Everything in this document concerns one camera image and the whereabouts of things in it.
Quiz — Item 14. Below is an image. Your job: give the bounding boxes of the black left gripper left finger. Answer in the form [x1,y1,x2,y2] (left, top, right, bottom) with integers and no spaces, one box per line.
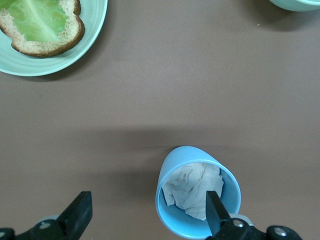
[0,191,93,240]

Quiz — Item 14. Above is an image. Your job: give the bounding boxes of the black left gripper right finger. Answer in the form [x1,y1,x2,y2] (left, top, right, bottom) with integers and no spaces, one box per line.
[205,190,303,240]

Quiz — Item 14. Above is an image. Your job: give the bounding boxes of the white paper tissue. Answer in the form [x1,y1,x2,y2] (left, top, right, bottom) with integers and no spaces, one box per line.
[161,162,225,221]

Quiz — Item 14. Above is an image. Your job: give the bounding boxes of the light blue plastic cup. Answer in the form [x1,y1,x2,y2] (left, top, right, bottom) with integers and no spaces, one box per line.
[155,146,242,240]

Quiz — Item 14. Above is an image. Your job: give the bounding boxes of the brown bread slice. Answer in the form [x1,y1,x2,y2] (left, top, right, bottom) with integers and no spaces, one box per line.
[0,0,86,59]

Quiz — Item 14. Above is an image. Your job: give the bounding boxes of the pale green plate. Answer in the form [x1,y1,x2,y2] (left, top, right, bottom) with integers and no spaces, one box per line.
[0,0,109,77]

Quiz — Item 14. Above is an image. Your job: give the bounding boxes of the green lettuce leaf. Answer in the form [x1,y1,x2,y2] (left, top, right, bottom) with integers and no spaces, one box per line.
[0,0,70,43]

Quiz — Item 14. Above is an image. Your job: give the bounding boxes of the pale green bowl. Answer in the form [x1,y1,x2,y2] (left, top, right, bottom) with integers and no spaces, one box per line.
[268,0,320,13]

